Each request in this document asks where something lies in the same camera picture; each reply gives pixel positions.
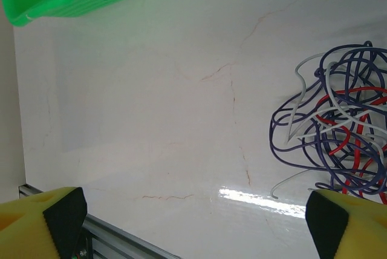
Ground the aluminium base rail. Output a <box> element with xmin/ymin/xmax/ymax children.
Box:
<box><xmin>18</xmin><ymin>183</ymin><xmax>182</xmax><ymax>259</ymax></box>

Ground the thin red cable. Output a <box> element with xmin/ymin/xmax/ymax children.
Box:
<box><xmin>316</xmin><ymin>86</ymin><xmax>387</xmax><ymax>196</ymax></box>

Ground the thin white cable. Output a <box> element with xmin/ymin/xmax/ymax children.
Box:
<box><xmin>271</xmin><ymin>53</ymin><xmax>387</xmax><ymax>200</ymax></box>

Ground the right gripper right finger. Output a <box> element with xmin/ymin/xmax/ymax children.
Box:
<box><xmin>305</xmin><ymin>189</ymin><xmax>387</xmax><ymax>259</ymax></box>

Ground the thin purple cable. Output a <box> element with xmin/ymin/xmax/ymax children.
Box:
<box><xmin>270</xmin><ymin>40</ymin><xmax>387</xmax><ymax>205</ymax></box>

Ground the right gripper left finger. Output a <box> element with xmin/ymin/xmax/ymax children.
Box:
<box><xmin>0</xmin><ymin>186</ymin><xmax>88</xmax><ymax>259</ymax></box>

